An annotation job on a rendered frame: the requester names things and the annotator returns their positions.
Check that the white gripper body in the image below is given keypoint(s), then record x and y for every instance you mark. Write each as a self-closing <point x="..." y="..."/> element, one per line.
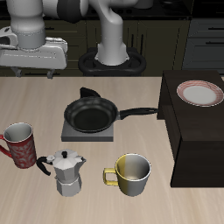
<point x="38" y="57"/>

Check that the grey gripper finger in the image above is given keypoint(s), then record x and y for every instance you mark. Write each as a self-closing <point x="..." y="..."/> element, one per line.
<point x="50" y="74"/>
<point x="17" y="71"/>

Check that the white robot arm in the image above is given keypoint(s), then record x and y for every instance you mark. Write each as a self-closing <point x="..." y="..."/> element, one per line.
<point x="110" y="35"/>

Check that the dark grey stove plate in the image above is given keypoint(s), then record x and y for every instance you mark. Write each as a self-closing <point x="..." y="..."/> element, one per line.
<point x="87" y="135"/>

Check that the red patterned mug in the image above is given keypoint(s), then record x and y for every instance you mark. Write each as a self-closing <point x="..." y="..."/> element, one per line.
<point x="20" y="145"/>

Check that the yellow and white mug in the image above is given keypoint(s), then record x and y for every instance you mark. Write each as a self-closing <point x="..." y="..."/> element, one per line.
<point x="132" y="175"/>

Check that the white plate with red rim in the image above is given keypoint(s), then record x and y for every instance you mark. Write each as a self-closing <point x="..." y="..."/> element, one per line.
<point x="200" y="94"/>

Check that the black frying pan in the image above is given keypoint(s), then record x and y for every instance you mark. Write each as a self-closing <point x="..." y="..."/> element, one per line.
<point x="93" y="114"/>

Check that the silver moka pot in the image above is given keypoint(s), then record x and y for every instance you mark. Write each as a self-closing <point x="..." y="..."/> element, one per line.
<point x="67" y="172"/>

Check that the dark wooden cabinet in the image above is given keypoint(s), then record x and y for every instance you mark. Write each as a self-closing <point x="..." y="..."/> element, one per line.
<point x="195" y="131"/>

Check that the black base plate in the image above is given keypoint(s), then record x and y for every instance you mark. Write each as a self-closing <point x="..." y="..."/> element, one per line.
<point x="132" y="65"/>

